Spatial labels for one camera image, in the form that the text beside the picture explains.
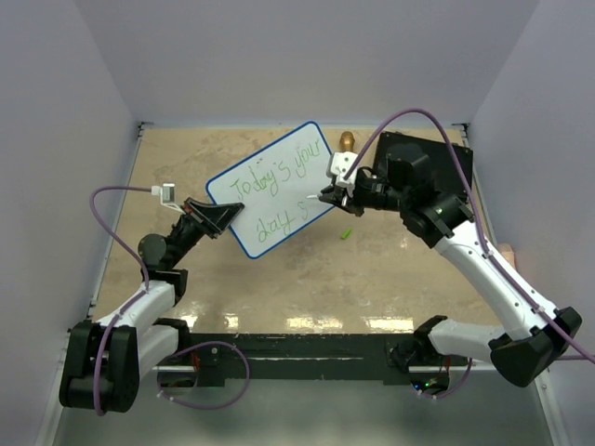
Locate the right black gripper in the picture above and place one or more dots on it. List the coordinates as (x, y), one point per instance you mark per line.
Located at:
(339, 196)

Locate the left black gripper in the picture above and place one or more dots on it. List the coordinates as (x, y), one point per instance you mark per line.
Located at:
(210, 218)

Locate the blue framed whiteboard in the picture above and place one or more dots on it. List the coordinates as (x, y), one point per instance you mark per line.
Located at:
(273, 184)

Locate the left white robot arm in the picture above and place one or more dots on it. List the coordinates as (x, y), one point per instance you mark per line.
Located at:
(106, 359)

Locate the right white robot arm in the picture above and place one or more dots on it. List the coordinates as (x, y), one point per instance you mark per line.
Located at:
(533, 332)

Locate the gold microphone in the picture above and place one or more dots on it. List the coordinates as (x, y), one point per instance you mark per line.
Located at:
(347, 142)

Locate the black hard case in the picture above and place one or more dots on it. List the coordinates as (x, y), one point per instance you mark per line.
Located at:
(443, 168)

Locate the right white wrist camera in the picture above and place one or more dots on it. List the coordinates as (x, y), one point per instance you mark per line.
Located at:
(341, 170)

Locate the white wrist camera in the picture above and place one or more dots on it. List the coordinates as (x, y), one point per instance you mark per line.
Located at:
(166, 194)
(341, 170)

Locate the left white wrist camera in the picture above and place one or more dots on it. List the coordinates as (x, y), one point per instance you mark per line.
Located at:
(166, 194)

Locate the black base frame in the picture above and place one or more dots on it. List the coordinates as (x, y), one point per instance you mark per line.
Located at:
(388, 358)

